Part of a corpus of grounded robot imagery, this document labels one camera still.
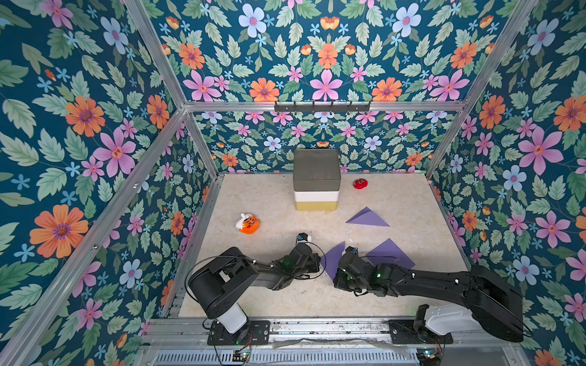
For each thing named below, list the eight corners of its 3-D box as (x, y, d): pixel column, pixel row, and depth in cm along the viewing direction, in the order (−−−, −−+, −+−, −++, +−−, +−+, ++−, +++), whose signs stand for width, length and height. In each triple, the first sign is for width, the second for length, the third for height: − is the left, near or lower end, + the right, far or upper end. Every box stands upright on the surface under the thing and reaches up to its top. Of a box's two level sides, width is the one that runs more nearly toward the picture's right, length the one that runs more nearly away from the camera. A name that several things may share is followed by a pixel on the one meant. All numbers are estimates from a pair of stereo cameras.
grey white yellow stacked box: (294, 212, 107) (291, 183, 91) (296, 169, 126) (294, 139, 110) (337, 212, 107) (341, 183, 91) (333, 169, 126) (336, 139, 110)
